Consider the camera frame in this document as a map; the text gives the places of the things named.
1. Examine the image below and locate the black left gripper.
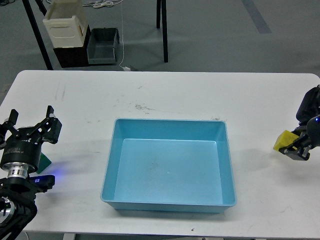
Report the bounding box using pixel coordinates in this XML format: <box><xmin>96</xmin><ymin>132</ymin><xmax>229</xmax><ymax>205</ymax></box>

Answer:
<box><xmin>0</xmin><ymin>105</ymin><xmax>62</xmax><ymax>173</ymax></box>

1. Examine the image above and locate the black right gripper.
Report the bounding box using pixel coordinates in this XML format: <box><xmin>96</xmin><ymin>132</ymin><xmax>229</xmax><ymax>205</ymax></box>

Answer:
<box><xmin>279</xmin><ymin>115</ymin><xmax>320</xmax><ymax>161</ymax></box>

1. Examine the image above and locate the yellow block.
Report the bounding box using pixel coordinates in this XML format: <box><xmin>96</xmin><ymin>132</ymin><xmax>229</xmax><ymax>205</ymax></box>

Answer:
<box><xmin>273</xmin><ymin>130</ymin><xmax>299</xmax><ymax>151</ymax></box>

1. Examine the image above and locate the green block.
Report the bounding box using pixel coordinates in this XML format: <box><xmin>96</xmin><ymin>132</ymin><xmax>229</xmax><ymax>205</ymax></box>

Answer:
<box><xmin>36</xmin><ymin>153</ymin><xmax>52</xmax><ymax>174</ymax></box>

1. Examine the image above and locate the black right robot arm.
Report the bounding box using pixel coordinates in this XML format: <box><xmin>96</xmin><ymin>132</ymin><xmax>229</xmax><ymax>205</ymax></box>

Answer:
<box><xmin>277</xmin><ymin>86</ymin><xmax>320</xmax><ymax>161</ymax></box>

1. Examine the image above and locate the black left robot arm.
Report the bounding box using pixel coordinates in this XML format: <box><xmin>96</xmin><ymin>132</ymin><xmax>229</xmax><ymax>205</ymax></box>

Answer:
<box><xmin>0</xmin><ymin>106</ymin><xmax>62</xmax><ymax>240</ymax></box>

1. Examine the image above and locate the light blue plastic box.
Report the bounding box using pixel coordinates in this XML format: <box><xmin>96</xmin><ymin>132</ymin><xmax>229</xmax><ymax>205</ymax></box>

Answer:
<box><xmin>100</xmin><ymin>118</ymin><xmax>237</xmax><ymax>214</ymax></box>

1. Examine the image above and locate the black table legs center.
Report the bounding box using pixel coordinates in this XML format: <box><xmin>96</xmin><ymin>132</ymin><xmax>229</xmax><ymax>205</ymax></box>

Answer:
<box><xmin>156</xmin><ymin>0</ymin><xmax>169</xmax><ymax>63</ymax></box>

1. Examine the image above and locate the black plastic crate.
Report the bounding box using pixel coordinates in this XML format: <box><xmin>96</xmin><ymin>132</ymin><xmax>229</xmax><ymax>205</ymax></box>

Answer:
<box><xmin>53</xmin><ymin>26</ymin><xmax>91</xmax><ymax>68</ymax></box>

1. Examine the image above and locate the cream plastic crate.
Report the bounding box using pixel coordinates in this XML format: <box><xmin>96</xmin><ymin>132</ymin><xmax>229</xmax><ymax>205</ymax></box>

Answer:
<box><xmin>43</xmin><ymin>0</ymin><xmax>88</xmax><ymax>48</ymax></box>

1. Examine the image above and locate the grey plastic bin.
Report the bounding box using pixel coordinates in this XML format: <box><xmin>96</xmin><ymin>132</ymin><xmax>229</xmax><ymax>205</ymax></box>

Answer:
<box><xmin>86</xmin><ymin>27</ymin><xmax>120</xmax><ymax>65</ymax></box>

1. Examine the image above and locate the white power plug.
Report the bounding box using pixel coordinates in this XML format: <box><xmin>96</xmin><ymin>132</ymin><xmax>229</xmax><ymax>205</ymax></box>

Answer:
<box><xmin>122</xmin><ymin>66</ymin><xmax>131</xmax><ymax>71</ymax></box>

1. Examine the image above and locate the black table leg left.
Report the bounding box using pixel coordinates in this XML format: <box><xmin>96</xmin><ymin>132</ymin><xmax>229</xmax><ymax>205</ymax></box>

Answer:
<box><xmin>22</xmin><ymin>0</ymin><xmax>53</xmax><ymax>70</ymax></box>

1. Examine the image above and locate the white cable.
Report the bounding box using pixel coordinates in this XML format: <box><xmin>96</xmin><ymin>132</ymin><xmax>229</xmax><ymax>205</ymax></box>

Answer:
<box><xmin>82</xmin><ymin>0</ymin><xmax>126</xmax><ymax>70</ymax></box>

